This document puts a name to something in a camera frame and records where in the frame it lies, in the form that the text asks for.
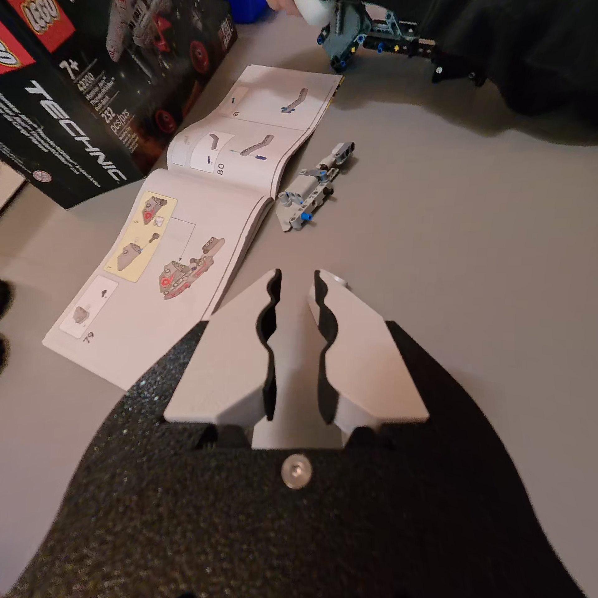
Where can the person's black clothing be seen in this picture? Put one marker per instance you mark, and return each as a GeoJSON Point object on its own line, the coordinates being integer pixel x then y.
{"type": "Point", "coordinates": [514, 46]}

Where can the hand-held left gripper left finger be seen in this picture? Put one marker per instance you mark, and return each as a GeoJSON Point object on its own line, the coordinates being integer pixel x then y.
{"type": "Point", "coordinates": [219, 369]}

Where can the blue plastic bin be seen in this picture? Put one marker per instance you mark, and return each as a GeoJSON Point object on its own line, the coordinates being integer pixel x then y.
{"type": "Point", "coordinates": [252, 9]}

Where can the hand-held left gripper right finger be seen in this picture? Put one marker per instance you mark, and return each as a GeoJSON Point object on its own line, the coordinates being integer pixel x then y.
{"type": "Point", "coordinates": [369, 369]}

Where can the dark brick vehicle chassis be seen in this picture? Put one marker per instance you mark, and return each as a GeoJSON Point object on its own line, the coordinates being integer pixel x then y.
{"type": "Point", "coordinates": [355, 32]}

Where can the black rubber toy tire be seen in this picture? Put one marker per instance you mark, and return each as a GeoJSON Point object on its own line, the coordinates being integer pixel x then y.
{"type": "Point", "coordinates": [3, 355]}
{"type": "Point", "coordinates": [4, 299]}

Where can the open building instruction booklet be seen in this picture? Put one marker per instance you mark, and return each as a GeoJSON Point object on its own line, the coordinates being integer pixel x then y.
{"type": "Point", "coordinates": [196, 201]}

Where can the grey brick assembly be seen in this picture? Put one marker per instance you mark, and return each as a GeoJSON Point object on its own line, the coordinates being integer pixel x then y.
{"type": "Point", "coordinates": [303, 187]}

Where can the grey desk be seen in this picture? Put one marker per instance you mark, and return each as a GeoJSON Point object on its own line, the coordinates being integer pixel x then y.
{"type": "Point", "coordinates": [444, 210]}

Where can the black toy set box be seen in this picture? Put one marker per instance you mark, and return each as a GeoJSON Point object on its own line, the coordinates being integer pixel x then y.
{"type": "Point", "coordinates": [93, 117]}

